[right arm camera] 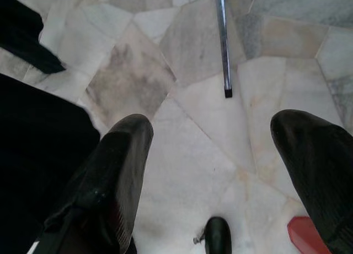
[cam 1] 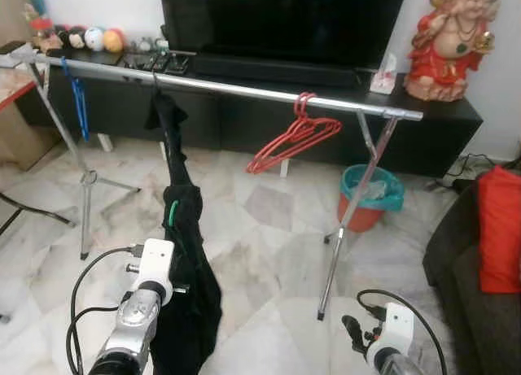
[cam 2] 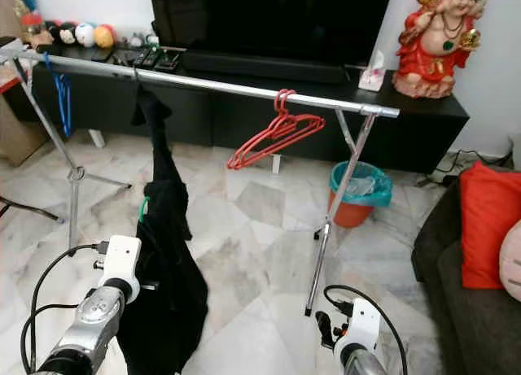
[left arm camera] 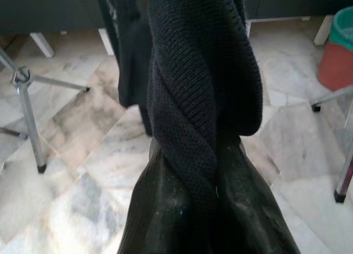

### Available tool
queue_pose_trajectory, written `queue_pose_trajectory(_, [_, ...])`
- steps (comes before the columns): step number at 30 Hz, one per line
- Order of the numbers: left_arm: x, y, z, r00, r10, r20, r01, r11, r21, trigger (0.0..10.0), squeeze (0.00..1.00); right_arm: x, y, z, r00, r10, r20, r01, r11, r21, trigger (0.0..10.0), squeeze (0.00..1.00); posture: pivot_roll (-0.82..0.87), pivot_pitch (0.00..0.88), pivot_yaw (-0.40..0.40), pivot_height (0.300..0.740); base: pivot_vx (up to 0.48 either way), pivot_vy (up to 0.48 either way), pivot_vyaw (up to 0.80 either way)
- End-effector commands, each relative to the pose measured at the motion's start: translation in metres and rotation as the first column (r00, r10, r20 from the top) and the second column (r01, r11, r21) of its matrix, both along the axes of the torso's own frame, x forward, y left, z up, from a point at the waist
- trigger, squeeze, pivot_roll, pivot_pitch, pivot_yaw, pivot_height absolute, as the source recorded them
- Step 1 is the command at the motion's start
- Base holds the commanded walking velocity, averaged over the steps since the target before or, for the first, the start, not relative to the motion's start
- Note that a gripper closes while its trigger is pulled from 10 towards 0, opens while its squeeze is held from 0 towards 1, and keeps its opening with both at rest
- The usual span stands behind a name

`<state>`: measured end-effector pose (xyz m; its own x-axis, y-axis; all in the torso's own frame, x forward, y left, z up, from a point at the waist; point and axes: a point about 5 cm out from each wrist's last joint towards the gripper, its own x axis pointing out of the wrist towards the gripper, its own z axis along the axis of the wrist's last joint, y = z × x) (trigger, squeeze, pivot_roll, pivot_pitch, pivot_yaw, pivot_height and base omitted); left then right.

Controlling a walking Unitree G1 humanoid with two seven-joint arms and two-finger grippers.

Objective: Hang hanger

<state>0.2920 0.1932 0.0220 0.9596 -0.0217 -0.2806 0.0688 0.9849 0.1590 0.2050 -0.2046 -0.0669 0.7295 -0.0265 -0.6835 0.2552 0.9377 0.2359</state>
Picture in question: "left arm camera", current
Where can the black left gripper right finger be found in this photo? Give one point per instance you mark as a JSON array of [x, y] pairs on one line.
[[248, 210]]

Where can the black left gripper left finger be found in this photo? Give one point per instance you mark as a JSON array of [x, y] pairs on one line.
[[157, 210]]

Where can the black garment white print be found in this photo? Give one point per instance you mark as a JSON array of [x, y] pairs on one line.
[[198, 86]]

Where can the black polo shirt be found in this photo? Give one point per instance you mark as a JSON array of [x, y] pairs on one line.
[[129, 58]]

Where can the silver metal clothes rack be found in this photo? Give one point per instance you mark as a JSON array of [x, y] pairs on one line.
[[30, 119]]

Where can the orange bin teal liner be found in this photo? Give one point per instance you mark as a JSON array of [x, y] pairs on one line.
[[336, 64]]

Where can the black TV console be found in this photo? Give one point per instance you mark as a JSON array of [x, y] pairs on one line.
[[41, 8]]

